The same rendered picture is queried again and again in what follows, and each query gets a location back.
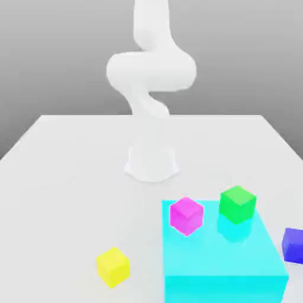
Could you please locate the small blue cube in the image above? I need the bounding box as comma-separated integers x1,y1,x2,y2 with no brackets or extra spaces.
281,227,303,265

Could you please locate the small magenta cube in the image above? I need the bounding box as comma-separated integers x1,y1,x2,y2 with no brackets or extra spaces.
169,196,205,237

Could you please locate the small green cube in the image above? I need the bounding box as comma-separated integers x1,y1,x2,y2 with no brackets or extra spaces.
218,185,257,225

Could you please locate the large cyan box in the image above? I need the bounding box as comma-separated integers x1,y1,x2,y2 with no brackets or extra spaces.
161,199,289,303

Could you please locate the small yellow cube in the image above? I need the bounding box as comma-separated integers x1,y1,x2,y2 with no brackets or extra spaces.
96,246,131,289

